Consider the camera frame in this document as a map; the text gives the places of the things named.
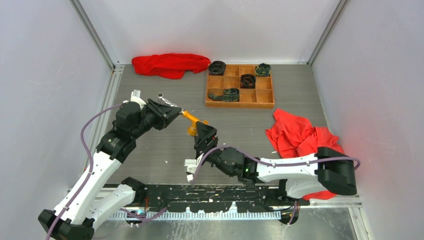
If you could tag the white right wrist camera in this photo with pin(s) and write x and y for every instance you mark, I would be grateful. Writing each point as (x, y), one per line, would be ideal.
(192, 168)

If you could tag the red cloth at back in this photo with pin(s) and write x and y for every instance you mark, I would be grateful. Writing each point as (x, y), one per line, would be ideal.
(170, 65)

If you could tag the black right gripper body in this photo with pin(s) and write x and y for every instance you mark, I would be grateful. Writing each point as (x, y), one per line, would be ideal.
(212, 140)

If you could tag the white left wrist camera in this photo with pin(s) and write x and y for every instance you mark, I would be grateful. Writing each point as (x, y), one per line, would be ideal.
(136, 98)

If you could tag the wooden compartment tray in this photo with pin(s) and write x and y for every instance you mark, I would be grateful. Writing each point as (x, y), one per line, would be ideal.
(239, 86)

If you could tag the rolled dark belt centre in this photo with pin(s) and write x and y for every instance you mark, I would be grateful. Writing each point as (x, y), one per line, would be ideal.
(247, 81)

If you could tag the dark belt lying flat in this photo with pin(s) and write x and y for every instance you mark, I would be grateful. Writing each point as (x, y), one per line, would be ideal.
(228, 95)

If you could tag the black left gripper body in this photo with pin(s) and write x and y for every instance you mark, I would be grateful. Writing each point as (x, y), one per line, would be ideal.
(159, 119)

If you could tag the chrome metal faucet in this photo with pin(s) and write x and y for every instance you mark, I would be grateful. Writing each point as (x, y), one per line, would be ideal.
(162, 100)

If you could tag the orange plastic faucet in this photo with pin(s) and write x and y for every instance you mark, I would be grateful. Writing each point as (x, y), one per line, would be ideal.
(192, 122)

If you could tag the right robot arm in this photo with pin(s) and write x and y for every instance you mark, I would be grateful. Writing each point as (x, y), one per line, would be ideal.
(324, 170)

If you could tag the red cloth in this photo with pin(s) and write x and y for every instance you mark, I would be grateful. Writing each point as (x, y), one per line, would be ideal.
(170, 65)
(294, 136)

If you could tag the rolled dark belt top-right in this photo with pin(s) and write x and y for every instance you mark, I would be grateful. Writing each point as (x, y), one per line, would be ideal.
(263, 70)

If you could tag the rolled dark belt top-left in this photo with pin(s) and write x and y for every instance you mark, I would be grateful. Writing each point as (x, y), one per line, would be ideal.
(217, 68)

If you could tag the perforated metal rail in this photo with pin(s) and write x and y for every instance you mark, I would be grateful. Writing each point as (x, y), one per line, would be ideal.
(218, 216)

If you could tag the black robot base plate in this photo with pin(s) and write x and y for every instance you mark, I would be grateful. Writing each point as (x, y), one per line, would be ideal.
(212, 198)

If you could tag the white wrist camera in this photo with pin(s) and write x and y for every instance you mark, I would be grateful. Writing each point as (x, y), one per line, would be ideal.
(136, 98)
(192, 168)

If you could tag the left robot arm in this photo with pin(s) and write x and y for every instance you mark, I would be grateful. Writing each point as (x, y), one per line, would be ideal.
(78, 216)

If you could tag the red cloth at right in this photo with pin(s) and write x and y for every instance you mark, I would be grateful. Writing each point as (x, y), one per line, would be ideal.
(294, 136)

